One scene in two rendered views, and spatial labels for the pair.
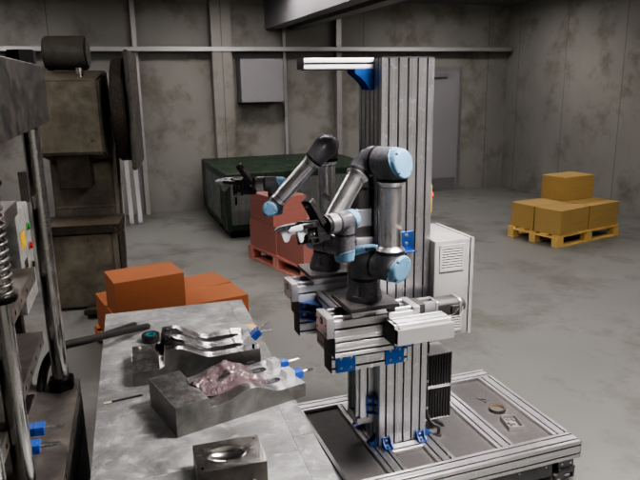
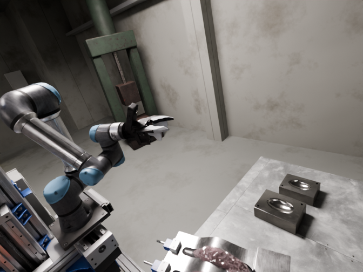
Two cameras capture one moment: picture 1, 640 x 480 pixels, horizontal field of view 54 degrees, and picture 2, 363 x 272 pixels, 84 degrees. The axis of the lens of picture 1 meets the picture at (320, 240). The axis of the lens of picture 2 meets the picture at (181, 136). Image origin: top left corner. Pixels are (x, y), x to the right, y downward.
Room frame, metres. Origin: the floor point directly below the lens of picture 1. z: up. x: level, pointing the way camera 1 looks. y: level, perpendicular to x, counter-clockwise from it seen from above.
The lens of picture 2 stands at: (2.30, 0.77, 1.73)
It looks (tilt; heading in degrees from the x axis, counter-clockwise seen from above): 26 degrees down; 247
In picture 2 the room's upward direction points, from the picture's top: 14 degrees counter-clockwise
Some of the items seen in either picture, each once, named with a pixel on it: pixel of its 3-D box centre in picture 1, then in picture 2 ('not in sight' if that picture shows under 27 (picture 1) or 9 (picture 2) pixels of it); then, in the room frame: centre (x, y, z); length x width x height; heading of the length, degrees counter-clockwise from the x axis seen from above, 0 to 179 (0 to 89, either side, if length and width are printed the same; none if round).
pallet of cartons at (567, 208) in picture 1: (565, 207); not in sight; (7.81, -3.08, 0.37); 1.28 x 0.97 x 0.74; 110
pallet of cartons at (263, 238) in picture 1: (308, 229); not in sight; (6.75, 0.13, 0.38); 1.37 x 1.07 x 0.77; 22
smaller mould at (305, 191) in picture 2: not in sight; (298, 188); (1.47, 0.25, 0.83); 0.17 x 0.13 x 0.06; 106
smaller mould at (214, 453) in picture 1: (229, 463); (279, 209); (1.67, 0.28, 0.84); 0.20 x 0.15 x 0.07; 106
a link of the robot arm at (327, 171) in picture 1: (327, 188); not in sight; (3.16, -0.04, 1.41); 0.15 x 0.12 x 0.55; 173
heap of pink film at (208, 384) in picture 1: (228, 375); (215, 270); (2.12, 0.34, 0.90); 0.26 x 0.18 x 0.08; 123
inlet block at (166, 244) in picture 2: (298, 372); (167, 244); (2.23, 0.09, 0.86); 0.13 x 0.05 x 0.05; 123
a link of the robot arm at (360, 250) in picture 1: (366, 260); (62, 193); (2.55, -0.19, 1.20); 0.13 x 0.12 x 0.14; 45
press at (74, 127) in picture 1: (86, 171); not in sight; (5.69, 2.10, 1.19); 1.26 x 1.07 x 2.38; 18
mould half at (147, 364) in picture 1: (194, 349); not in sight; (2.43, 0.53, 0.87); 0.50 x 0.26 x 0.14; 106
